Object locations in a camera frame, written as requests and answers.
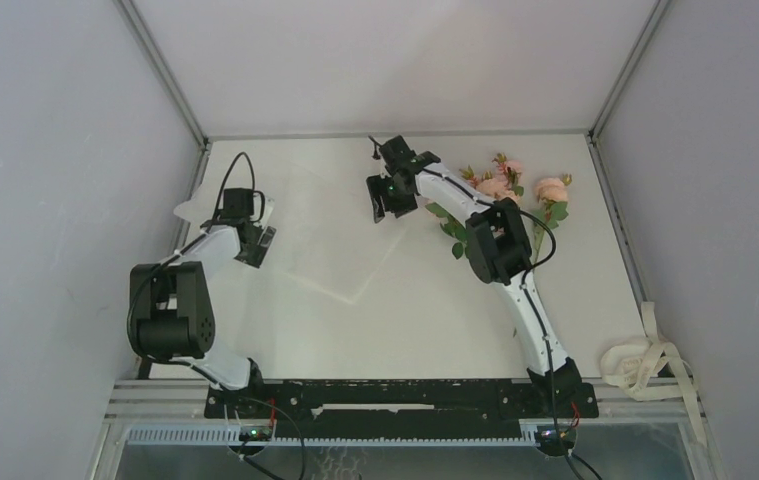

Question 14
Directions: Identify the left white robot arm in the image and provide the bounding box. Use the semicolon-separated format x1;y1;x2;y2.
127;188;276;417

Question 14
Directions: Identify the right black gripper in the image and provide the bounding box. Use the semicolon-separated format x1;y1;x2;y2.
366;172;418;223

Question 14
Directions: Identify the controller board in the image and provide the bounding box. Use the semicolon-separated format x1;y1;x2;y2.
535;429;572;443
239;427;272;443

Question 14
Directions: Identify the pink fake flower stem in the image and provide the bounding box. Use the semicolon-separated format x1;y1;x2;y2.
533;174;573;230
421;165;490;259
475;153;524;205

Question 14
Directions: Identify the cream printed ribbon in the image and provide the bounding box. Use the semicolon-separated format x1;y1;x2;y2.
599;301;708;447

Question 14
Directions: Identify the white slotted cable duct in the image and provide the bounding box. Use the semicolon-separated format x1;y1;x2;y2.
126;425;540;447

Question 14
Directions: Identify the left controller board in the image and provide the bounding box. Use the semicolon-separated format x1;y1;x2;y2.
239;427;272;443

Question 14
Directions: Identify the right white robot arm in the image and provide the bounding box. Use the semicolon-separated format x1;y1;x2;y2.
366;136;582;416

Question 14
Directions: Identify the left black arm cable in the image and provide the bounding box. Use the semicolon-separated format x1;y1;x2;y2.
125;152;268;362

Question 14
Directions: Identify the right controller board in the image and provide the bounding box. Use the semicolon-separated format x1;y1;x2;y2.
535;429;572;443

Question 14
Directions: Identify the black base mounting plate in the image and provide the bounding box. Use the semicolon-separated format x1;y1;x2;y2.
203;379;599;439

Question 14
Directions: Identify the translucent white wrapping paper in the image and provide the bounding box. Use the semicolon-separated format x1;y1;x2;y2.
173;153;411;309

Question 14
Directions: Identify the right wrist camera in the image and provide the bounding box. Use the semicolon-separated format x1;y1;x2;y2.
368;135;416;175

